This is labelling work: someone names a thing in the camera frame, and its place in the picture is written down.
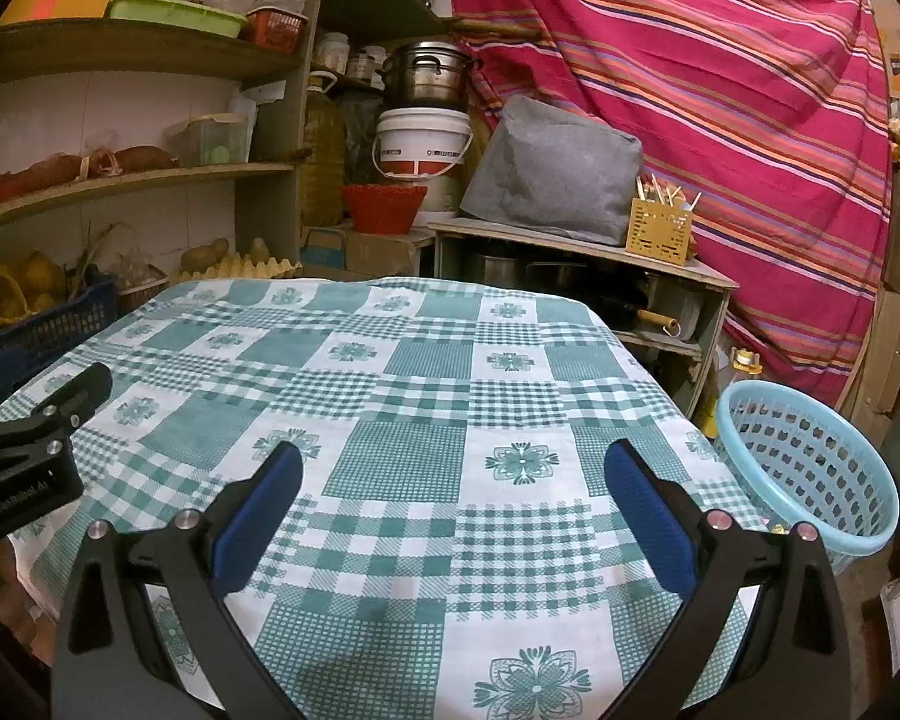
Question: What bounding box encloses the plain white bucket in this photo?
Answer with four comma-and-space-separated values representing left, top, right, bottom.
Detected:
424, 165, 462, 215

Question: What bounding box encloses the white bucket with red label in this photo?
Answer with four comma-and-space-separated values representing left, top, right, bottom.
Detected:
371, 107, 472, 179

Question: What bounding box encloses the small red basket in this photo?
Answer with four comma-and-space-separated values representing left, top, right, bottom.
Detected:
246, 7, 306, 53

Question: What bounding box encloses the yellow chopstick holder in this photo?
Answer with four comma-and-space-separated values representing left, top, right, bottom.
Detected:
626, 199, 695, 265

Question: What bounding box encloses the bundle of chopsticks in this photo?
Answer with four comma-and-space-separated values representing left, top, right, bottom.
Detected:
634, 174, 702, 209

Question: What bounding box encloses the white lidded jar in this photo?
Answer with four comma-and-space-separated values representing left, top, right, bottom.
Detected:
319, 34, 350, 76
349, 45, 387, 83

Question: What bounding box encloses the large oil bottle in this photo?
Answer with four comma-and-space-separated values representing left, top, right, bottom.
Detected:
300, 75, 350, 230

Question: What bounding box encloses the grey cushion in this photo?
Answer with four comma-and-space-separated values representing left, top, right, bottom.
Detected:
461, 95, 644, 245

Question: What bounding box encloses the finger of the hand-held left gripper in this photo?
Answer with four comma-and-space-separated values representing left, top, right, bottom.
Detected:
26, 362, 113, 436

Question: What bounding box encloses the bottle with yellow cap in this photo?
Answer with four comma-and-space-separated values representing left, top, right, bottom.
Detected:
731, 349, 766, 391

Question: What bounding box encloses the blue plastic crate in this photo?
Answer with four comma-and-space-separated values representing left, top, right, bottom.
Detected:
0, 274, 117, 383

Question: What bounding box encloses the wooden shelf unit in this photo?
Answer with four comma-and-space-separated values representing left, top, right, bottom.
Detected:
0, 0, 327, 286

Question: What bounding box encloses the pink striped cloth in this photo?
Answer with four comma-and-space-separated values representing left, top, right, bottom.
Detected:
448, 0, 893, 406

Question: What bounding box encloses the cardboard box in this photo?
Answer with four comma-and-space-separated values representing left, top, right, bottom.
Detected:
300, 223, 436, 278

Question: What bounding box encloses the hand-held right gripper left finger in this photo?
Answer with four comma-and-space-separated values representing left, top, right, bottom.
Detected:
49, 441, 305, 720

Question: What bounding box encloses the large metal pot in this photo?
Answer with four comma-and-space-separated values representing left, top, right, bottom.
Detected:
379, 41, 482, 110

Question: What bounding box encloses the green plastic tray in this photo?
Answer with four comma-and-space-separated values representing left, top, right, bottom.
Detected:
107, 0, 248, 37

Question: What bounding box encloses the large potato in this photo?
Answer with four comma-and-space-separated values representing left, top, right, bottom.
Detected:
180, 238, 230, 271

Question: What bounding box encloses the yellow egg tray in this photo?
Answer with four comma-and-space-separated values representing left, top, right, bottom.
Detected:
176, 253, 301, 282

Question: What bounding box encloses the low wooden cabinet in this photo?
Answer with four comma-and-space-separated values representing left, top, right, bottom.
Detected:
426, 217, 740, 421

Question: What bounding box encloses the brown wicker basket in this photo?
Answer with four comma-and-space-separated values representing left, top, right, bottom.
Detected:
116, 264, 170, 314

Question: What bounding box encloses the wooden-handled pan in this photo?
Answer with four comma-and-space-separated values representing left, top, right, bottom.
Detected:
622, 274, 710, 338

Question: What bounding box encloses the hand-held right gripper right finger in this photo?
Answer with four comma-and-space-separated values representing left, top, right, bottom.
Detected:
604, 441, 848, 720

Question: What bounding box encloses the red plastic basin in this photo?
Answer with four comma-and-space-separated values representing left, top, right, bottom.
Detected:
340, 184, 428, 235

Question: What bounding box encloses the light blue plastic basket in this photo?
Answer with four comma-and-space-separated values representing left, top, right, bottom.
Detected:
715, 380, 900, 577

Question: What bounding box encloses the yellow net bag of fruit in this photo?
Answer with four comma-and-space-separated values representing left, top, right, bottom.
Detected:
0, 251, 68, 331

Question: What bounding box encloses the green checked tablecloth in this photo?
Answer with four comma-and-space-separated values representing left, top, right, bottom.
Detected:
0, 276, 770, 720

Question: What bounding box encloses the clear plastic container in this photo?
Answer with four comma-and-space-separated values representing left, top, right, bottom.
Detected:
184, 114, 252, 166

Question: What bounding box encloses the yellow box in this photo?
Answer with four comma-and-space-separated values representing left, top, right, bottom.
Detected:
0, 0, 113, 25

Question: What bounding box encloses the steel pot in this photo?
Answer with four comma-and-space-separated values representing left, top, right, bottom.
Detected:
469, 251, 526, 290

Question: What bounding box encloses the red net bag of yams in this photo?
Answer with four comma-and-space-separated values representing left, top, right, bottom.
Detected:
0, 146, 177, 207

